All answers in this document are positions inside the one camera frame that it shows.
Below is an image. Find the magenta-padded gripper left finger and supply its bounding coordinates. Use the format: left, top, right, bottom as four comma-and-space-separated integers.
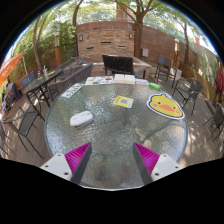
39, 142, 93, 185

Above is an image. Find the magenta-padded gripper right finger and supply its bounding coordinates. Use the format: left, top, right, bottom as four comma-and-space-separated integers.
132, 142, 183, 186

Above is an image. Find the white computer mouse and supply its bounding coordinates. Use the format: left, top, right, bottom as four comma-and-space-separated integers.
69, 110, 94, 128

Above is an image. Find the yellow duck mouse pad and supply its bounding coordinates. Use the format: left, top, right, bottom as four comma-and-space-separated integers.
146, 92, 186, 120

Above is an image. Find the grey metal mesh chair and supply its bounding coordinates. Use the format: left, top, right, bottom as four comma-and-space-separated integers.
203, 103, 224, 144
172, 77, 204, 116
2, 104, 46, 160

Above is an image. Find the yellow square card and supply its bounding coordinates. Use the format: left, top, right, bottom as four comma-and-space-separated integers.
113, 95, 134, 109

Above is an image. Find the white printed card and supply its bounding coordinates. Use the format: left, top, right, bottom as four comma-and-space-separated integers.
60, 83, 85, 99

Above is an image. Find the green tissue pack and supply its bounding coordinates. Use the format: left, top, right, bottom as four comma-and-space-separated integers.
148, 82, 162, 91

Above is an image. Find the small white booklet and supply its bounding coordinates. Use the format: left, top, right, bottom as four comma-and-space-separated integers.
135, 78, 150, 86

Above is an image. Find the dark wicker chair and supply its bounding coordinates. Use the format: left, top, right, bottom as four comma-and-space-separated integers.
58, 56, 84, 76
47, 63, 94, 101

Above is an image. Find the colourful printed brochure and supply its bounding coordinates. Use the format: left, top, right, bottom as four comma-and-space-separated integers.
84, 76, 115, 86

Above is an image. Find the dark outdoor table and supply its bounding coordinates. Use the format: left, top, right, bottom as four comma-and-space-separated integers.
22, 68, 64, 111

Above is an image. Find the blue chair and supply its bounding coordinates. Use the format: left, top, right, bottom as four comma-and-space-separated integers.
20, 71, 37, 88

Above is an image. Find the dark slatted chair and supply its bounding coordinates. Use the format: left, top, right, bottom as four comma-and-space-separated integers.
154, 55, 178, 89

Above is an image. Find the black slatted armchair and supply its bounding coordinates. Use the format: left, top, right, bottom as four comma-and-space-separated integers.
101, 54, 148, 79

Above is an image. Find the folded red parasol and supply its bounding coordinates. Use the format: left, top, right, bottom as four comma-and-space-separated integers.
214, 59, 224, 104

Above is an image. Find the orange parasol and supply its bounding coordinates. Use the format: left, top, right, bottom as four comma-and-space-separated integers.
0, 52, 25, 88

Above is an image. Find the large tree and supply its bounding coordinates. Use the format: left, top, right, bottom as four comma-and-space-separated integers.
114, 0, 158, 59

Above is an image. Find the wooden lamp post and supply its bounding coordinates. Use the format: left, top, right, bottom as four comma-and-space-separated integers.
172, 37, 181, 68
53, 31, 63, 68

